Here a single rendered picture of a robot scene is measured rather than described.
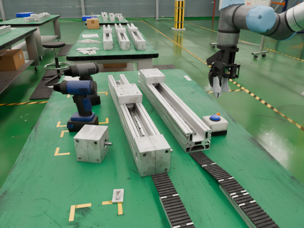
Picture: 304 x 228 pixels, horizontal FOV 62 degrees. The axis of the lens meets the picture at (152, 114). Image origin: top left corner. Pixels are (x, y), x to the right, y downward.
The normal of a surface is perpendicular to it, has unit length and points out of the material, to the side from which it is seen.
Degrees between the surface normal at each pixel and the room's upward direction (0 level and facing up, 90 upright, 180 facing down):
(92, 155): 90
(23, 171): 0
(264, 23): 91
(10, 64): 90
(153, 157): 90
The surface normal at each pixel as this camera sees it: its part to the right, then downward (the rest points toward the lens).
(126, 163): 0.00, -0.90
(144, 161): 0.26, 0.41
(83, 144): -0.15, 0.42
